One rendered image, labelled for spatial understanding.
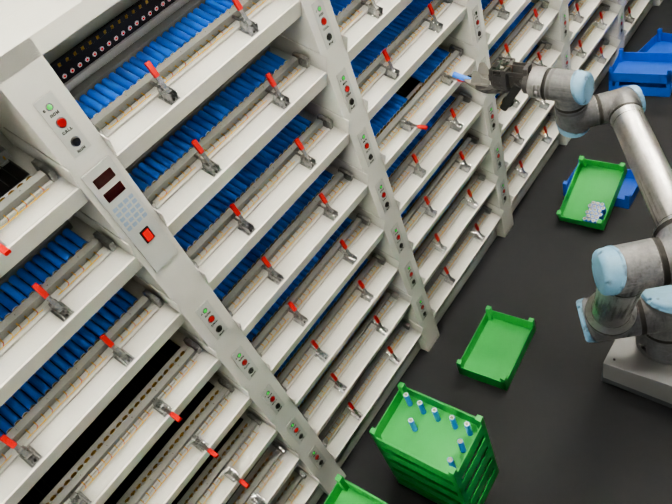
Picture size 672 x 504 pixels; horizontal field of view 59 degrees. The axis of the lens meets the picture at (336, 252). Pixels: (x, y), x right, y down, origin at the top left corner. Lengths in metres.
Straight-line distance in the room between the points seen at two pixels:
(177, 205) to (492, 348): 1.53
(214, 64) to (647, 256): 1.07
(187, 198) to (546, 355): 1.59
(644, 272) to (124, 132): 1.18
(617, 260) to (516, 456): 0.99
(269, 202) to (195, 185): 0.25
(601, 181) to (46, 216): 2.39
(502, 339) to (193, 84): 1.66
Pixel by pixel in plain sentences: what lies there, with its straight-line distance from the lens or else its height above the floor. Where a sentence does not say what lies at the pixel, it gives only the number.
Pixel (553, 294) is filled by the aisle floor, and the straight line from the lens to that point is 2.64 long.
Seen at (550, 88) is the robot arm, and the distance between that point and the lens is 1.83.
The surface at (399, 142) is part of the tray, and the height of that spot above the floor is 0.95.
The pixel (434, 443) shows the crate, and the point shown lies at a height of 0.32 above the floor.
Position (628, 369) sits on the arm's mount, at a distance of 2.26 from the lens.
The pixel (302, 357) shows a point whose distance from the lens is 1.96.
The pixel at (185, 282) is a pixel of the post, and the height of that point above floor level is 1.20.
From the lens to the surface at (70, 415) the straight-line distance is 1.44.
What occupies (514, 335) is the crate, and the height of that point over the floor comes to 0.00.
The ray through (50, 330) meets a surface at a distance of 1.32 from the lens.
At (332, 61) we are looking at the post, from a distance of 1.65.
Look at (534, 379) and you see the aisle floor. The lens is 2.42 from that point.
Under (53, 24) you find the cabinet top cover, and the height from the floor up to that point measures 1.80.
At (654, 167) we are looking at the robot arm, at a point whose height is 0.96.
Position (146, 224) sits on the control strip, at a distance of 1.32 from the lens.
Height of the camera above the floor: 2.08
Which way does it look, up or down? 43 degrees down
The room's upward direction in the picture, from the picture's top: 25 degrees counter-clockwise
